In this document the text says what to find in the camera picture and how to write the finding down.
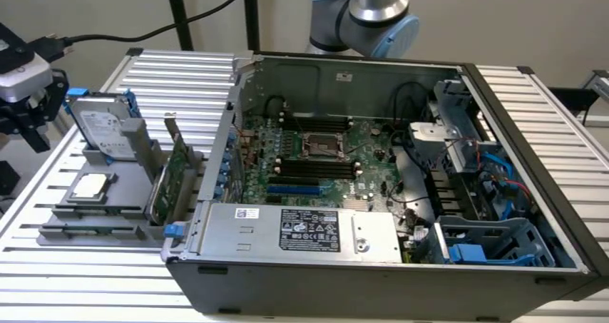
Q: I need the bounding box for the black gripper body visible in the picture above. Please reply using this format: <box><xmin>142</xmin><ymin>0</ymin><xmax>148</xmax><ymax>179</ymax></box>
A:
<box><xmin>0</xmin><ymin>82</ymin><xmax>51</xmax><ymax>135</ymax></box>

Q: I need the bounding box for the green RAM stick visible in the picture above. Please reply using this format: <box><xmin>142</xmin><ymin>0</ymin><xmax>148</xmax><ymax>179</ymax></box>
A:
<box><xmin>54</xmin><ymin>202</ymin><xmax>144</xmax><ymax>213</ymax></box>
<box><xmin>41</xmin><ymin>223</ymin><xmax>138</xmax><ymax>234</ymax></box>

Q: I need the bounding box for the blue expansion slot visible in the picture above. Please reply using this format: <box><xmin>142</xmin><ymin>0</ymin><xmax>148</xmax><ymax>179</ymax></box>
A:
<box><xmin>266</xmin><ymin>185</ymin><xmax>321</xmax><ymax>196</ymax></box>

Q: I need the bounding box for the black expansion slot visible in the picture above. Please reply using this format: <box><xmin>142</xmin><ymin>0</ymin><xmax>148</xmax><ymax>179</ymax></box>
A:
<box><xmin>277</xmin><ymin>176</ymin><xmax>321</xmax><ymax>188</ymax></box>

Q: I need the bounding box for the hard disk with blue rails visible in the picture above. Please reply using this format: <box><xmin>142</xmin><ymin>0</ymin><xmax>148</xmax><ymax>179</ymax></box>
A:
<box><xmin>64</xmin><ymin>88</ymin><xmax>140</xmax><ymax>160</ymax></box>

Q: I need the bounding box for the black box beside table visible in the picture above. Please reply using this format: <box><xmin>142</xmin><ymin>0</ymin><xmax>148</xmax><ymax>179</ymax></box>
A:
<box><xmin>0</xmin><ymin>160</ymin><xmax>21</xmax><ymax>196</ymax></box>

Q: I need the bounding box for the silver CPU chip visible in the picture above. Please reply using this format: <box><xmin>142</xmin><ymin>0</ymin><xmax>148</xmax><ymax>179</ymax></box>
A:
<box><xmin>68</xmin><ymin>172</ymin><xmax>119</xmax><ymax>200</ymax></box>

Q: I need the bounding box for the grey parts rack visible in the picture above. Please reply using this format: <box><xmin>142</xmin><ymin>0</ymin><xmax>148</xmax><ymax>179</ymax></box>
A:
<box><xmin>36</xmin><ymin>118</ymin><xmax>207</xmax><ymax>248</ymax></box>

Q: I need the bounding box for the green graphics card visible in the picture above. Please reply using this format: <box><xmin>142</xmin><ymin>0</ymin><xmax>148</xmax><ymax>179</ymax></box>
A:
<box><xmin>144</xmin><ymin>111</ymin><xmax>202</xmax><ymax>228</ymax></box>

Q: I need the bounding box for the blue case side latch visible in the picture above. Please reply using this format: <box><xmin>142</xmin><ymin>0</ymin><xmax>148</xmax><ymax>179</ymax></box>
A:
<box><xmin>160</xmin><ymin>222</ymin><xmax>184</xmax><ymax>239</ymax></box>

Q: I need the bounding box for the black stand pole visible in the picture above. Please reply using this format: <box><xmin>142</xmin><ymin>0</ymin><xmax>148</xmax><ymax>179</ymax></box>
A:
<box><xmin>242</xmin><ymin>0</ymin><xmax>262</xmax><ymax>52</ymax></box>
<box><xmin>160</xmin><ymin>0</ymin><xmax>195</xmax><ymax>51</ymax></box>

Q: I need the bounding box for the grey power supply unit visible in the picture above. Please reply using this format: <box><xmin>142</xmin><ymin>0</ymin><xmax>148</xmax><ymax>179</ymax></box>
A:
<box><xmin>187</xmin><ymin>202</ymin><xmax>403</xmax><ymax>264</ymax></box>

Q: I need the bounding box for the CPU socket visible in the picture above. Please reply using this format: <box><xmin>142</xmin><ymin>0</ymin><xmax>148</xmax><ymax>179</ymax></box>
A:
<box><xmin>297</xmin><ymin>131</ymin><xmax>347</xmax><ymax>158</ymax></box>

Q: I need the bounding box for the green motherboard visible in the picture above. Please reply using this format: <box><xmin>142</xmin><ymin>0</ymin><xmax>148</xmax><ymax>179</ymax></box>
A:
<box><xmin>231</xmin><ymin>113</ymin><xmax>430</xmax><ymax>214</ymax></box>

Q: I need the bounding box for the black open PC case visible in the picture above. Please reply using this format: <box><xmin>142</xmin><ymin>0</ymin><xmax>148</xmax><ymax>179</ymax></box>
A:
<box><xmin>160</xmin><ymin>49</ymin><xmax>609</xmax><ymax>316</ymax></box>

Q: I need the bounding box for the grey metal drive cage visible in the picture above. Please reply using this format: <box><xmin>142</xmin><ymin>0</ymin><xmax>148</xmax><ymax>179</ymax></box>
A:
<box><xmin>407</xmin><ymin>79</ymin><xmax>501</xmax><ymax>175</ymax></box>

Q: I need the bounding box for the grey plastic disk bay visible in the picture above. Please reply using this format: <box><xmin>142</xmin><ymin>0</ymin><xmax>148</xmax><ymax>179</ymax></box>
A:
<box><xmin>426</xmin><ymin>215</ymin><xmax>558</xmax><ymax>267</ymax></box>

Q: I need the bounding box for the blue plastic bay latch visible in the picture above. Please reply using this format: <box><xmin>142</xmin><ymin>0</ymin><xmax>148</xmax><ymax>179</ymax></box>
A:
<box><xmin>449</xmin><ymin>244</ymin><xmax>489</xmax><ymax>265</ymax></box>

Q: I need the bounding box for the black flat panel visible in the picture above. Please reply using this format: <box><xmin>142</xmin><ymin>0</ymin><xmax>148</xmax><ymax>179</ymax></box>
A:
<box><xmin>546</xmin><ymin>86</ymin><xmax>598</xmax><ymax>112</ymax></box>

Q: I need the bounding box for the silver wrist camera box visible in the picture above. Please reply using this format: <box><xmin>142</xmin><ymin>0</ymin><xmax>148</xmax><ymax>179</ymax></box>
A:
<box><xmin>0</xmin><ymin>55</ymin><xmax>55</xmax><ymax>100</ymax></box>

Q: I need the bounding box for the black wrist mount block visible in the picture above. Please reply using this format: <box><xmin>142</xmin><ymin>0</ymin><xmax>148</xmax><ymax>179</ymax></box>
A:
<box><xmin>0</xmin><ymin>23</ymin><xmax>37</xmax><ymax>76</ymax></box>

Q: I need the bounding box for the black power cable with plug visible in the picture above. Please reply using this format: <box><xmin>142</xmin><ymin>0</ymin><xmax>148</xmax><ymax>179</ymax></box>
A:
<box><xmin>28</xmin><ymin>0</ymin><xmax>254</xmax><ymax>62</ymax></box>

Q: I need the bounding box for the short black wire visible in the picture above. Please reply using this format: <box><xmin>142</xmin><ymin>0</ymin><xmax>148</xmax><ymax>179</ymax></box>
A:
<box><xmin>265</xmin><ymin>95</ymin><xmax>287</xmax><ymax>116</ymax></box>

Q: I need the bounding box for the black looped wire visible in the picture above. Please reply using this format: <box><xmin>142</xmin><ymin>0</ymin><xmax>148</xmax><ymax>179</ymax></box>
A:
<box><xmin>391</xmin><ymin>81</ymin><xmax>435</xmax><ymax>125</ymax></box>

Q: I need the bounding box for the blue SATA wire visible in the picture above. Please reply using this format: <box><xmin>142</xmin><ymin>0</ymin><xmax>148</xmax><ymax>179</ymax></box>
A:
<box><xmin>478</xmin><ymin>150</ymin><xmax>528</xmax><ymax>217</ymax></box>

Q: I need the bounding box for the red wire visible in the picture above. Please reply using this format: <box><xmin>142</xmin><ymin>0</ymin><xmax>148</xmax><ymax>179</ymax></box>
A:
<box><xmin>505</xmin><ymin>179</ymin><xmax>530</xmax><ymax>200</ymax></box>

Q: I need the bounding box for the grey metal frame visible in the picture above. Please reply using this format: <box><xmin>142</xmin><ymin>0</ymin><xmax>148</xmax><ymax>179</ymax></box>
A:
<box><xmin>574</xmin><ymin>69</ymin><xmax>609</xmax><ymax>128</ymax></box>

